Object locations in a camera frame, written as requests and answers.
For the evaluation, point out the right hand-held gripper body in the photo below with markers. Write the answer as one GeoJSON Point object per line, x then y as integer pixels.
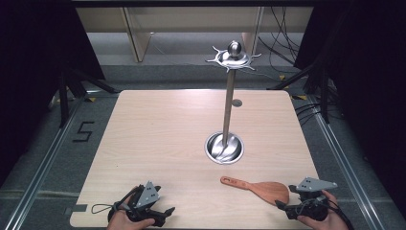
{"type": "Point", "coordinates": [311, 195]}

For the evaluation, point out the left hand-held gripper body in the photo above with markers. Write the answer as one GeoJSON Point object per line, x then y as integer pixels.
{"type": "Point", "coordinates": [147, 195]}

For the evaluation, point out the wooden rice paddle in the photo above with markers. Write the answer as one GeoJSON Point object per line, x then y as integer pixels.
{"type": "Point", "coordinates": [266, 190]}

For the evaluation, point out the metal utensil stand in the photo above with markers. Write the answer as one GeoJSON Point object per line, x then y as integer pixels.
{"type": "Point", "coordinates": [227, 121]}

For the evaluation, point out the person's right hand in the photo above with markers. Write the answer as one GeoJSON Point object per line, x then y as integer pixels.
{"type": "Point", "coordinates": [332, 220]}

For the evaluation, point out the person's left hand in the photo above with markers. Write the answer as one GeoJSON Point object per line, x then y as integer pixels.
{"type": "Point", "coordinates": [120, 220]}

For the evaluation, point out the black tape strip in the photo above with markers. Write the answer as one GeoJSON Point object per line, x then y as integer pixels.
{"type": "Point", "coordinates": [79, 208]}

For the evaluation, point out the yellow black floor tape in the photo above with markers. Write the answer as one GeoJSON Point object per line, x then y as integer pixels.
{"type": "Point", "coordinates": [299, 97]}
{"type": "Point", "coordinates": [282, 77]}
{"type": "Point", "coordinates": [91, 99]}

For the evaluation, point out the black tripod stand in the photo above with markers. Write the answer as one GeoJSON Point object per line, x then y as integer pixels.
{"type": "Point", "coordinates": [324, 96]}
{"type": "Point", "coordinates": [63, 99]}

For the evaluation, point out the grey round table grommet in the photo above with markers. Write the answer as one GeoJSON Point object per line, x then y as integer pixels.
{"type": "Point", "coordinates": [236, 103]}

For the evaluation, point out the black curtain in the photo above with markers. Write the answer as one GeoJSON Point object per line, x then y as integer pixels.
{"type": "Point", "coordinates": [35, 64]}
{"type": "Point", "coordinates": [367, 80]}

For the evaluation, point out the light wooden furniture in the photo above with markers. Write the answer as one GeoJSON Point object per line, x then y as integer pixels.
{"type": "Point", "coordinates": [191, 19]}

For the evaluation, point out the aluminium floor rail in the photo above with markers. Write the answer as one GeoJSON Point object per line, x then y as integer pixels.
{"type": "Point", "coordinates": [41, 166]}
{"type": "Point", "coordinates": [344, 166]}

